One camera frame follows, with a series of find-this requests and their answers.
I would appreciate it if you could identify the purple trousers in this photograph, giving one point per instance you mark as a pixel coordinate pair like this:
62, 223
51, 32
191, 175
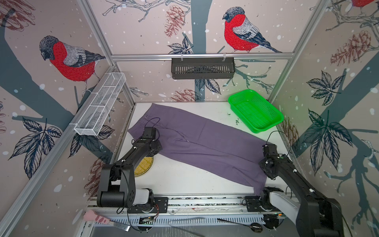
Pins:
206, 144

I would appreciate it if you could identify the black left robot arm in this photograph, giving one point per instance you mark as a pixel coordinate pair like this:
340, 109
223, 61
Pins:
117, 186

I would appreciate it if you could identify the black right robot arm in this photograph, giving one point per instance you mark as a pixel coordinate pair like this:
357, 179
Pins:
313, 214

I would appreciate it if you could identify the yellow round woven mat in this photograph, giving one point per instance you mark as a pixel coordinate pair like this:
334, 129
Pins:
144, 166

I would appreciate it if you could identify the green plastic basket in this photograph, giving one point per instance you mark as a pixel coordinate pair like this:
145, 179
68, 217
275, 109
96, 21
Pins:
255, 111

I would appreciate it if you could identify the black spoon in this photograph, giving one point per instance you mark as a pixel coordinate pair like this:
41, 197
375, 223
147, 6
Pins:
255, 227

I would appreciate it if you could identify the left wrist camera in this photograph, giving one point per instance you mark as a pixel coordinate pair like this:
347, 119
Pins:
150, 133

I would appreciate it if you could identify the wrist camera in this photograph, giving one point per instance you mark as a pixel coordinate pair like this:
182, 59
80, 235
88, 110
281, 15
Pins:
150, 133
270, 151

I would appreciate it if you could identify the black hanging wire basket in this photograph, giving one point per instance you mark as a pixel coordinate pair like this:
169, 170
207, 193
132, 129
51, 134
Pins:
202, 68

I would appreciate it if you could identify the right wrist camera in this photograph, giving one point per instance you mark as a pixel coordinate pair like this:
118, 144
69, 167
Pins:
270, 151

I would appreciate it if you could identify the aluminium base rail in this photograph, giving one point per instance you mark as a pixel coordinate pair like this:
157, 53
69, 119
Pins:
191, 210

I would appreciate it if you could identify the white mesh wall shelf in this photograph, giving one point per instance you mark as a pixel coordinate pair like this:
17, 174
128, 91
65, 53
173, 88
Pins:
97, 112

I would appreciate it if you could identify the horizontal aluminium frame bar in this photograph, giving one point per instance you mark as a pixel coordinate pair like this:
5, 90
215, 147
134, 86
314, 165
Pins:
165, 57

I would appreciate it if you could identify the pink handled spatula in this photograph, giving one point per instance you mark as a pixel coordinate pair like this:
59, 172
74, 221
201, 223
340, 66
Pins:
90, 215

